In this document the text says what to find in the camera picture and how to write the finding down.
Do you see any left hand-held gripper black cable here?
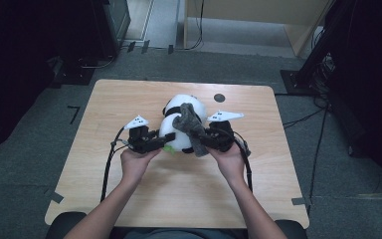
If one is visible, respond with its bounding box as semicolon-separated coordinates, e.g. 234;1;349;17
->
99;125;130;203

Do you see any black metal stand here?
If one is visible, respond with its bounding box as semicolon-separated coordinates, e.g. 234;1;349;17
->
280;0;349;98

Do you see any light wooden furniture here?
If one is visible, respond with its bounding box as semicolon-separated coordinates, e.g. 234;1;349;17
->
183;0;333;58

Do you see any hand-held gripper black cable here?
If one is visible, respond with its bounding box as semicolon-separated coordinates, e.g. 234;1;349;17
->
99;125;130;203
232;130;255;193

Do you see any tangle of black cables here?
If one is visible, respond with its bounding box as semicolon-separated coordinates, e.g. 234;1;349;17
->
309;53;337;109

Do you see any grey fluffy cloth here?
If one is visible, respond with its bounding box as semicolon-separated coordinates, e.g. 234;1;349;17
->
171;102;212;158

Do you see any long thin black floor cable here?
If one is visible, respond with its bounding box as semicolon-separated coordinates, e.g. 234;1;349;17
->
307;108;328;213

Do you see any person's right hand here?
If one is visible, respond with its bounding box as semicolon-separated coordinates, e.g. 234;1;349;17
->
207;142;247;186

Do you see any person's grey-blue clothing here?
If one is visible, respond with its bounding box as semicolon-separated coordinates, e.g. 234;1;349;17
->
108;226;252;239

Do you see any grey tape strip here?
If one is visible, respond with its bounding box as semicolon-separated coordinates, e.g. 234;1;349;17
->
44;188;65;204
290;196;313;207

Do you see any black and white panda plush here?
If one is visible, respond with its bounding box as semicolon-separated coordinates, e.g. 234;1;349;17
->
158;94;208;155

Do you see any right hand-held gripper black cable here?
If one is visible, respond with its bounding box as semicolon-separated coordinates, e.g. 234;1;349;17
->
232;130;255;193

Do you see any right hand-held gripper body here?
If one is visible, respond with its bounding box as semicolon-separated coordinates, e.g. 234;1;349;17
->
206;110;246;154

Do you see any looped black cable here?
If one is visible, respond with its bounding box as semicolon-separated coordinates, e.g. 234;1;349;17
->
77;53;116;70

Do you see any person's left hand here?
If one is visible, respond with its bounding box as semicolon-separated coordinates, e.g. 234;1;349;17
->
119;147;163;187

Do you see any dark cabinet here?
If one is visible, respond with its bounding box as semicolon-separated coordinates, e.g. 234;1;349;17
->
91;0;132;59

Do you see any thin black hanging cable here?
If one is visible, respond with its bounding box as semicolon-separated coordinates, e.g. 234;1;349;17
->
183;0;206;52

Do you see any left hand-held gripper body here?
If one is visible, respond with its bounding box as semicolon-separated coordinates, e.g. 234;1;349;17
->
123;115;154;154

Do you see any black floor base plate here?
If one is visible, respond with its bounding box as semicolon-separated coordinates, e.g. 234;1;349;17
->
48;55;96;87

